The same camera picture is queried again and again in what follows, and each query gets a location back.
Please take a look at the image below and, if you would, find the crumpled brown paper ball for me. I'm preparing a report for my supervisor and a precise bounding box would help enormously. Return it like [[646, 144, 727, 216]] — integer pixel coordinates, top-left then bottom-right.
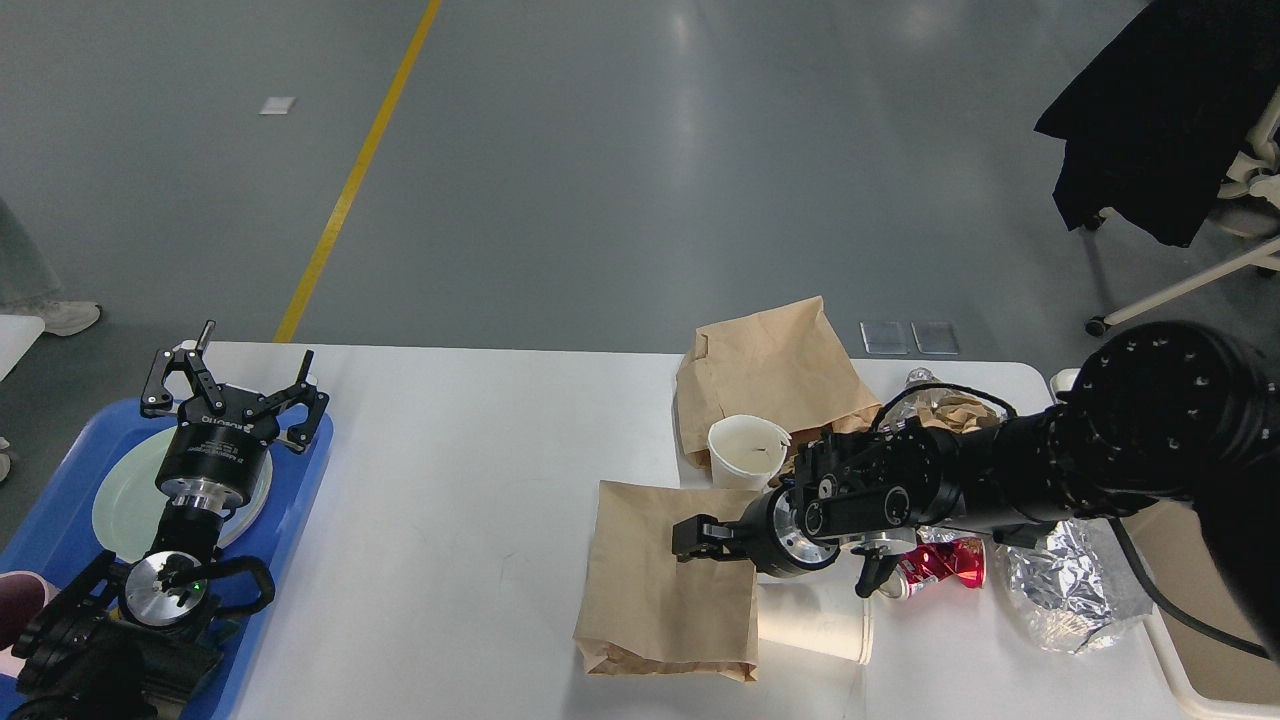
[[771, 455, 797, 486]]

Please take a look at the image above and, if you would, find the black jacket on chair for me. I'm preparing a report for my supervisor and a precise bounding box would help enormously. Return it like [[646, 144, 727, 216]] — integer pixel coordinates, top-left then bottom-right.
[[1036, 1, 1279, 247]]

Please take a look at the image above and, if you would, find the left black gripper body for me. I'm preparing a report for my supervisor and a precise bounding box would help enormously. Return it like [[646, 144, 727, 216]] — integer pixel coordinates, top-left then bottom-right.
[[154, 398, 280, 512]]

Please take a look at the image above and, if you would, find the silver foil bag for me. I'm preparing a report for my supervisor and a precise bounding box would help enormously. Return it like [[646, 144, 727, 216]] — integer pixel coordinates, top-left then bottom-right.
[[877, 366, 1009, 432]]

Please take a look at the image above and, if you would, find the mint green plate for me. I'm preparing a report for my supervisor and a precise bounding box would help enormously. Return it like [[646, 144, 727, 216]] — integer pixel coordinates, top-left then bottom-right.
[[92, 428, 273, 562]]

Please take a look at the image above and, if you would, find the floor outlet plate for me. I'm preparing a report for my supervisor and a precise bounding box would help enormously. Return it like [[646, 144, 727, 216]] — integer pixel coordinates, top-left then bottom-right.
[[859, 322, 911, 356], [911, 322, 961, 356]]

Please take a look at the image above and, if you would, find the brown paper in foil bag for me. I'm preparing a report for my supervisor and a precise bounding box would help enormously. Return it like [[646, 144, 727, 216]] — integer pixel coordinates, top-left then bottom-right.
[[918, 395, 1005, 434]]

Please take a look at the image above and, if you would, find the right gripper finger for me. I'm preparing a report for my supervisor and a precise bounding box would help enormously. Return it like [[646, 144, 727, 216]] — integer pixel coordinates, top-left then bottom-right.
[[671, 514, 749, 562]]

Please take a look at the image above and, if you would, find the blue plastic tray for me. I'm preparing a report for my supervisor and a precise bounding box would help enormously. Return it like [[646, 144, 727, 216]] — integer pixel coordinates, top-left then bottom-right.
[[1, 400, 334, 719]]

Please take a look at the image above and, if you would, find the floor outlet plate left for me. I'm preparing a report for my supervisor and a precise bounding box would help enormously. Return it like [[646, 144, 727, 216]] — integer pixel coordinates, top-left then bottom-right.
[[859, 322, 911, 356]]

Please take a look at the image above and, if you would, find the pink ribbed mug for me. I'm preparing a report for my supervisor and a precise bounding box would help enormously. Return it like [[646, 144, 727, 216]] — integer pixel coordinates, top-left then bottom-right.
[[1, 570, 60, 678]]

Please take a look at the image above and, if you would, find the white office chair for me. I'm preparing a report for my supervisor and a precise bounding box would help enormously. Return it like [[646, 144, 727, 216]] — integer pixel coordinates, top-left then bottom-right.
[[1084, 91, 1279, 338]]

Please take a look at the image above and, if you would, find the floor outlet plate right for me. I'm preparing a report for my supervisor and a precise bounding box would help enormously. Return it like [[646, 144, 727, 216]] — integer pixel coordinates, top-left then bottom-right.
[[911, 322, 961, 356]]

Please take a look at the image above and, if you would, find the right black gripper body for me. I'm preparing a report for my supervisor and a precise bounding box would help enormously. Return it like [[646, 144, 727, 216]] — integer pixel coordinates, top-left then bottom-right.
[[739, 488, 841, 579]]

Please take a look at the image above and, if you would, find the beige plastic bin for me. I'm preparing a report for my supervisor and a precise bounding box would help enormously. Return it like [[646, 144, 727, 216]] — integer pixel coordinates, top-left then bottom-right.
[[1046, 366, 1280, 720]]

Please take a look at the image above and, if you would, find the person's grey trouser leg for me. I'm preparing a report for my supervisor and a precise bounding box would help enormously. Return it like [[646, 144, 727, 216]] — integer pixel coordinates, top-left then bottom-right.
[[1, 199, 63, 314]]

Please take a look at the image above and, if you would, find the person's white shoe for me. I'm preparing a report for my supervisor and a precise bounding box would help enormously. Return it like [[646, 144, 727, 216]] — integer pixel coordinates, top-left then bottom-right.
[[22, 300, 102, 338]]

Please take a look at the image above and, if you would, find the crumpled large brown paper bag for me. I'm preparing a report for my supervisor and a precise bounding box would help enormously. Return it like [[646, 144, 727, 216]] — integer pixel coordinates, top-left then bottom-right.
[[675, 296, 883, 468]]

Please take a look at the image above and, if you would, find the upright white paper cup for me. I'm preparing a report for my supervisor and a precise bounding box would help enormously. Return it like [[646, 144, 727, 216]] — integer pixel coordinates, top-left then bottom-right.
[[707, 414, 791, 491]]

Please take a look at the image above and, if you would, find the crushed red soda can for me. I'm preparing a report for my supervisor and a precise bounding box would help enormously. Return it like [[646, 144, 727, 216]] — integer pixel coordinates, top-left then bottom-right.
[[877, 537, 987, 600]]

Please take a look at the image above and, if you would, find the lying white paper cup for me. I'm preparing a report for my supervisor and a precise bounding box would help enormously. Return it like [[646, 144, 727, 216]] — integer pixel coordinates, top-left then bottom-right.
[[756, 582, 876, 665]]

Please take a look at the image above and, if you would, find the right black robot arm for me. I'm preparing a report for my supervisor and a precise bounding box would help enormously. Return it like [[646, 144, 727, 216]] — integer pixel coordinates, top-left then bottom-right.
[[671, 322, 1279, 661]]

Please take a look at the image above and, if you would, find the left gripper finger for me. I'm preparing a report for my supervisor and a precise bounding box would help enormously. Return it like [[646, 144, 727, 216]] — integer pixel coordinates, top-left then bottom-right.
[[241, 350, 330, 455], [140, 322, 227, 419]]

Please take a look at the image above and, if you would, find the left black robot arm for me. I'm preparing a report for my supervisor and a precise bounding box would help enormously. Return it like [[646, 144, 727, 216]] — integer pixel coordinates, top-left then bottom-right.
[[3, 322, 333, 719]]

